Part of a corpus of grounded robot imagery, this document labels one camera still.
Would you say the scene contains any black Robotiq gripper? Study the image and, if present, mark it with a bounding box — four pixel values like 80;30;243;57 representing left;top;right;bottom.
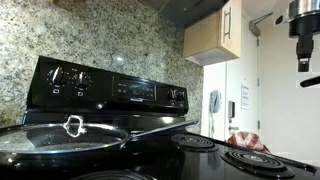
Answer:
288;9;320;73

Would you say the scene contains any red white patterned towel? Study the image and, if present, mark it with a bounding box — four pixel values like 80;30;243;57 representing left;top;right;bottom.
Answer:
227;130;272;154

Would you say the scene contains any metal door closer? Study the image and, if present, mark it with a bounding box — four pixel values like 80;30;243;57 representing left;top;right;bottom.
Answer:
248;12;274;38

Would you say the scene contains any white room door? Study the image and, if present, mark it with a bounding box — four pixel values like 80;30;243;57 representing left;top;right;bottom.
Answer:
225;14;261;144

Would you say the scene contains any black door lock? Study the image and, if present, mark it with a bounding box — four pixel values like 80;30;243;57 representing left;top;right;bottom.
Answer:
228;100;236;119

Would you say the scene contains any white paper notice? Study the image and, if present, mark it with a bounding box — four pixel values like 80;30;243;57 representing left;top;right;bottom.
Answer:
240;83;250;111

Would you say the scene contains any black coil burner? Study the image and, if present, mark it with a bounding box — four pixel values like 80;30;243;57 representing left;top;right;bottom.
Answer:
71;169;158;180
220;148;296;179
170;133;220;153

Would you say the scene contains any black stove control knob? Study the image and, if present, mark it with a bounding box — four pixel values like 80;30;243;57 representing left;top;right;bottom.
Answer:
47;66;69;87
72;70;93;89
166;89;177;102
175;90;186;102

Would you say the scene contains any black range hood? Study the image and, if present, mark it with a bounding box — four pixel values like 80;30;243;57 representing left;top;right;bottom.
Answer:
138;0;231;29

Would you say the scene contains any black electric stove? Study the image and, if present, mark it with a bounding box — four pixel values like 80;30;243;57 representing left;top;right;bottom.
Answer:
0;54;318;180

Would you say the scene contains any black stereo camera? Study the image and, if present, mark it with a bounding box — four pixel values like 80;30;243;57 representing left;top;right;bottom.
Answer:
299;75;320;88

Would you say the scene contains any steel cabinet door handle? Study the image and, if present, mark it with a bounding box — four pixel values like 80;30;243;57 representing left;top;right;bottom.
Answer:
222;6;233;41

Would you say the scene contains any grey wall phone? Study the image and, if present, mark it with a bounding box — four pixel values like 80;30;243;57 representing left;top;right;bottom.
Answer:
208;89;223;138

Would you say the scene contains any light wood wall cabinet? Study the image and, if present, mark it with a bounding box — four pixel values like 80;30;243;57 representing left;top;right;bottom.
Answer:
182;0;243;67

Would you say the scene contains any black frying pan steel handle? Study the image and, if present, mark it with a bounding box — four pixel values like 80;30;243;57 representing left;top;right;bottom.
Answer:
0;119;200;168

